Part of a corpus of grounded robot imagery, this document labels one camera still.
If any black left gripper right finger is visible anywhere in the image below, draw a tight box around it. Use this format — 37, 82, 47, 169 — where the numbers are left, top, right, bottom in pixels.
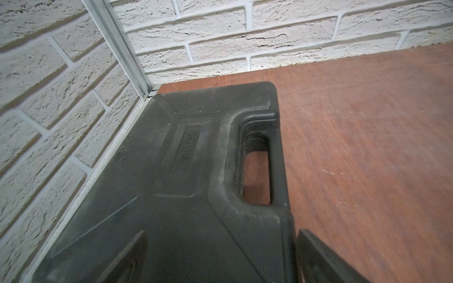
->
296, 229, 369, 283

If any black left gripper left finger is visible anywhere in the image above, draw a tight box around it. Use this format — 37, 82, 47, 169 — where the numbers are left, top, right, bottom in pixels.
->
96, 231, 147, 283

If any black plastic tool case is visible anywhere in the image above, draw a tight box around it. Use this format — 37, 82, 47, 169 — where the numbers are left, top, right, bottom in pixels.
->
31, 82, 299, 283

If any aluminium corner post left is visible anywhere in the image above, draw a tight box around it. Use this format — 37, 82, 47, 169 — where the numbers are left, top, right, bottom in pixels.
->
82, 0, 153, 101

